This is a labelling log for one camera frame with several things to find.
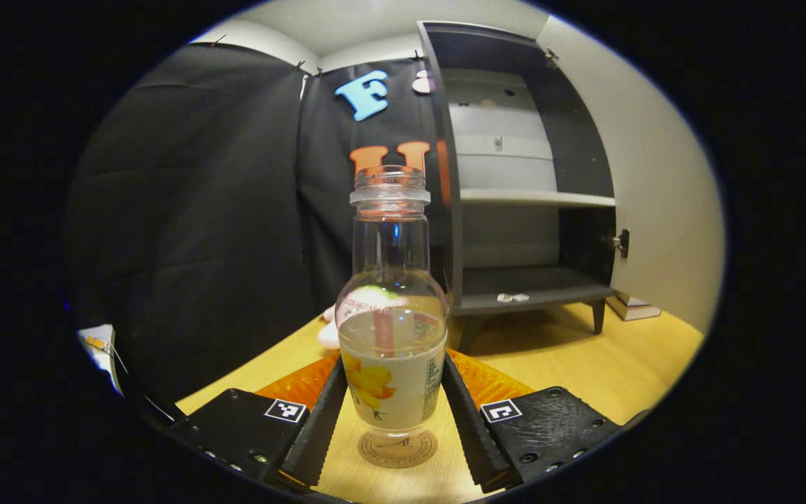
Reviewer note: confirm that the small white photo box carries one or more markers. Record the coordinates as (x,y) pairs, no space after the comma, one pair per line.
(630,306)

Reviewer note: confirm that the clear bottle with yellow label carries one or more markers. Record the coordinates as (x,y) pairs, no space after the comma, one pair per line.
(389,364)

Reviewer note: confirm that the round brown coaster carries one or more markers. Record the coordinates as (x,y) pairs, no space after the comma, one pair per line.
(397,451)

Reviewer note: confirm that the black backdrop cloth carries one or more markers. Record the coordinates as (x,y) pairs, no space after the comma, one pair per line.
(200,210)

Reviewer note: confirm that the dark grey cabinet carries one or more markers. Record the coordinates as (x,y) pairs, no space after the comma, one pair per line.
(508,231)

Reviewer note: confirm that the pink star plush toy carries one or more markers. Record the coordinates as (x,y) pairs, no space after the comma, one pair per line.
(328,334)

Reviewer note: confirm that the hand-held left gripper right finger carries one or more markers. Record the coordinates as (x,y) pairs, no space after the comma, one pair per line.
(469,427)

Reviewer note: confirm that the white paper sheet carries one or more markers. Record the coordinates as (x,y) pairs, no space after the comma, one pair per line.
(99,346)

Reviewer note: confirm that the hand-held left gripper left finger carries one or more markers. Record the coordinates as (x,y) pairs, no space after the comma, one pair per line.
(315,434)

